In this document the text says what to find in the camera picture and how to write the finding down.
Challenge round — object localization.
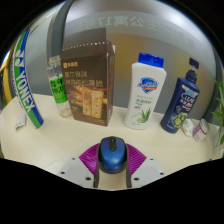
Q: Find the crumpled white wrapper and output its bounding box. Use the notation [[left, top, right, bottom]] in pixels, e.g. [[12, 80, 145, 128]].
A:
[[181, 118, 196, 138]]

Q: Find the green potted plant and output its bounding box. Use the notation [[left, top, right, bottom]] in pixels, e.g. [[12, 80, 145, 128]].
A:
[[210, 77, 224, 158]]

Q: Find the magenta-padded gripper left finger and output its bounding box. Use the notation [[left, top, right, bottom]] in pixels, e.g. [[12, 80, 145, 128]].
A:
[[57, 143, 101, 190]]

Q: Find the brown cracker box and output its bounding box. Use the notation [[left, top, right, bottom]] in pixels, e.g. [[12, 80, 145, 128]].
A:
[[60, 27, 116, 127]]

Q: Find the dark blue pump bottle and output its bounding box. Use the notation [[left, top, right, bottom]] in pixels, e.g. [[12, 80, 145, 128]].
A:
[[160, 57, 201, 134]]

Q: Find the white bottle with blue cap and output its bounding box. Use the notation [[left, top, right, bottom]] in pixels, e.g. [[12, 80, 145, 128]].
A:
[[123, 52, 168, 130]]

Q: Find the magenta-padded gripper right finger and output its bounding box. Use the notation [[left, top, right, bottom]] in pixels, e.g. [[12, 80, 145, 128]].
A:
[[125, 143, 167, 190]]

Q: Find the blue computer mouse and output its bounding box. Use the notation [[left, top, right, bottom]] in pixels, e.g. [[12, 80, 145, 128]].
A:
[[97, 135, 128, 174]]

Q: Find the white green shuttlecock tube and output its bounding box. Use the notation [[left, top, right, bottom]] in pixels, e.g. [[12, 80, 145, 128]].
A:
[[9, 29, 45, 130]]

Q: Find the small white packet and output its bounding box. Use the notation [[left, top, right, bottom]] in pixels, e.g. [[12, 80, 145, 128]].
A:
[[13, 112, 28, 130]]

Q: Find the clear bottle with green label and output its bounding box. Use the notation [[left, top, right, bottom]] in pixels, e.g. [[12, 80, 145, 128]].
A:
[[47, 54, 73, 119]]

